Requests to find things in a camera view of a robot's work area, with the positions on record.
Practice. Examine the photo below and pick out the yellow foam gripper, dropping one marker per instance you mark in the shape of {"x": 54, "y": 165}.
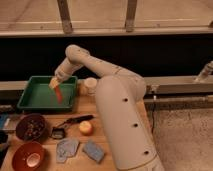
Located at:
{"x": 53, "y": 83}

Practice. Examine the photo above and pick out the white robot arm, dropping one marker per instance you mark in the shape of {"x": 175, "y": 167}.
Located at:
{"x": 117, "y": 93}

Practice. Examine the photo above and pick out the green plastic tray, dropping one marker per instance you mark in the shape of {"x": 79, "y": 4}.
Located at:
{"x": 38, "y": 96}

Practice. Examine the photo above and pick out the white lidded jar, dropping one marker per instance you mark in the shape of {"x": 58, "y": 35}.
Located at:
{"x": 90, "y": 84}

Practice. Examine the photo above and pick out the dark bowl with nuts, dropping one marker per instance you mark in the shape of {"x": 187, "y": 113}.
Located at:
{"x": 30, "y": 127}

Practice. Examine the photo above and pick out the yellow red apple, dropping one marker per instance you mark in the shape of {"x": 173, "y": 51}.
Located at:
{"x": 86, "y": 128}

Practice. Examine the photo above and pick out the grey cloth piece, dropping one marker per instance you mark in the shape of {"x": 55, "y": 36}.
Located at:
{"x": 66, "y": 148}

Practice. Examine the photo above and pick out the red bowl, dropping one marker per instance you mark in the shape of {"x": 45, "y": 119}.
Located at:
{"x": 28, "y": 157}

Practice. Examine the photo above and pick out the blue sponge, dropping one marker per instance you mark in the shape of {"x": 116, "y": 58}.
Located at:
{"x": 93, "y": 151}

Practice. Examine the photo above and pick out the left metal post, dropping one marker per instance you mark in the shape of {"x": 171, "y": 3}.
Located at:
{"x": 65, "y": 16}

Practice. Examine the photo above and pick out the metal post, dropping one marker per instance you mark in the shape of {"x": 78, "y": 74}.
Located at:
{"x": 65, "y": 16}
{"x": 130, "y": 15}

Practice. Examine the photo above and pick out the right metal post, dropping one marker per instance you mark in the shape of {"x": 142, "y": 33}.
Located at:
{"x": 130, "y": 15}

